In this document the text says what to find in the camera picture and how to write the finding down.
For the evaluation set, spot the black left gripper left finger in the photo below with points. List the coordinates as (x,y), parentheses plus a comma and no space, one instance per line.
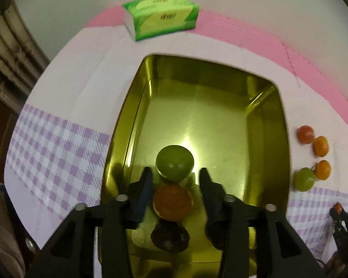
(69,252)

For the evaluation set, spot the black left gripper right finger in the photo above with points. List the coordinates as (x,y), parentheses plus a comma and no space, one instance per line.
(280,252)

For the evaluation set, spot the small red tomato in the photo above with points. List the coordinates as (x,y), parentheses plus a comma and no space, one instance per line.
(338,207)

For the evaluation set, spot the green tomato with stem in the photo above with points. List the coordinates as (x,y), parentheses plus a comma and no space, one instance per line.
(174,163)

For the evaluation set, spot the lower orange tangerine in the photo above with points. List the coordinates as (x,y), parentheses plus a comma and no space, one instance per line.
(322,170)

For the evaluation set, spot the green tomato on table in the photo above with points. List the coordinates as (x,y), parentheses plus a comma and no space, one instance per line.
(303,179)

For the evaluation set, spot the upper orange tangerine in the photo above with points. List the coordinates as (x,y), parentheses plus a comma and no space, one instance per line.
(320,146)

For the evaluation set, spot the dark mangosteen left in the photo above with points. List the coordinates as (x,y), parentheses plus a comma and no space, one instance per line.
(170,236)

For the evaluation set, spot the orange tangerine in tray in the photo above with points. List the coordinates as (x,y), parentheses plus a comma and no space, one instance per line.
(172,202)

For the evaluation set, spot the red tomato on table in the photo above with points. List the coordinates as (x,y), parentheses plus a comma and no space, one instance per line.
(305,134)

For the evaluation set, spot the pink purple checked tablecloth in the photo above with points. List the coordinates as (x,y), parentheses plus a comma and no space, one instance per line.
(59,145)

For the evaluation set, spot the gold metal tray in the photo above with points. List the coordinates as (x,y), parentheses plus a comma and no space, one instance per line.
(233,124)

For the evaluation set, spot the green tissue pack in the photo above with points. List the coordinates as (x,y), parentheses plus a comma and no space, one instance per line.
(150,18)

